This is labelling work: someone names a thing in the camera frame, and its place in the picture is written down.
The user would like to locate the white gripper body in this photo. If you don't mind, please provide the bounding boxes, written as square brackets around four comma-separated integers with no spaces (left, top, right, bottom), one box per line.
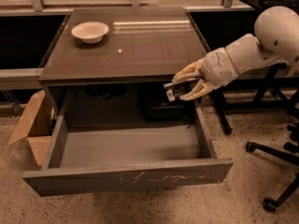
[201,48,239,88]

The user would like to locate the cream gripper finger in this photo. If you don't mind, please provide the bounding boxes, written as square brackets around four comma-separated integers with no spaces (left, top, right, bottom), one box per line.
[179,79,219,101]
[172,59,203,84]

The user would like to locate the black rxbar chocolate bar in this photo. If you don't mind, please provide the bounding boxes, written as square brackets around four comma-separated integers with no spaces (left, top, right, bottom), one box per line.
[164,80,197,102]

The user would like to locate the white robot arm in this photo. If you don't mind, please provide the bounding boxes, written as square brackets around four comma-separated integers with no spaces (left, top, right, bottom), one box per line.
[172,7,299,101]

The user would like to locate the grey cabinet with glass top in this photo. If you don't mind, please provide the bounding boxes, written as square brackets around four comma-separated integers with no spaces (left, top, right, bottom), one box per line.
[39,7,206,111]

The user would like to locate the grey open top drawer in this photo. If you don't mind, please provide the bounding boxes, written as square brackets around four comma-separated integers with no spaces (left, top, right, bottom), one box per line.
[23,83,233,196]

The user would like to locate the black bag under cabinet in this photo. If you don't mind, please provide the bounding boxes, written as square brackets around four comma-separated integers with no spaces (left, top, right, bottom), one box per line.
[138,83,186,121]

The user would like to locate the white ceramic bowl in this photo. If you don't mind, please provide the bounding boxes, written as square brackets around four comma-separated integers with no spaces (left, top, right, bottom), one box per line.
[71,21,109,44]

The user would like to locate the black office chair base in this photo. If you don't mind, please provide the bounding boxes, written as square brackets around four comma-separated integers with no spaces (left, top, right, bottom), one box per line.
[245,103,299,214]

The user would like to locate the brown cardboard box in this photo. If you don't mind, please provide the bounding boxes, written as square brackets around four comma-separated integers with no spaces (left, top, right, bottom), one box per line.
[8,91,52,166]

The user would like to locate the black cables under cabinet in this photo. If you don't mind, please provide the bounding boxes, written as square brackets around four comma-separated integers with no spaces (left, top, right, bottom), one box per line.
[84,83,128,101]

